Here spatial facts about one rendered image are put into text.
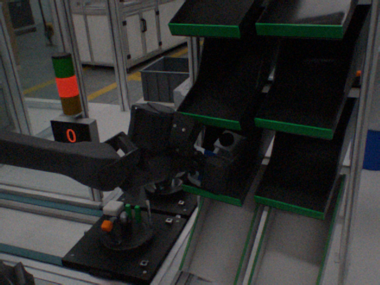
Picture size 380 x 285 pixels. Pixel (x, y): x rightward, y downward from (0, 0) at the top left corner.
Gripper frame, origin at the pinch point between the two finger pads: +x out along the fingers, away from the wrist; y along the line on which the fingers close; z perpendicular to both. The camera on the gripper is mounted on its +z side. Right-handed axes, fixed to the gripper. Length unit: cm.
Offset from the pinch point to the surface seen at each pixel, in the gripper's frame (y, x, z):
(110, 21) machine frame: 121, 78, 17
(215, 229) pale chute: 0.0, 12.6, -19.1
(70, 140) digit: 46.5, 6.1, -13.0
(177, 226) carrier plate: 15.7, 20.4, -28.3
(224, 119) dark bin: -4.3, -1.6, 8.8
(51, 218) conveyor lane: 54, 9, -41
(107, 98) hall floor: 340, 280, -82
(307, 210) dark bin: -20.0, 7.5, -3.8
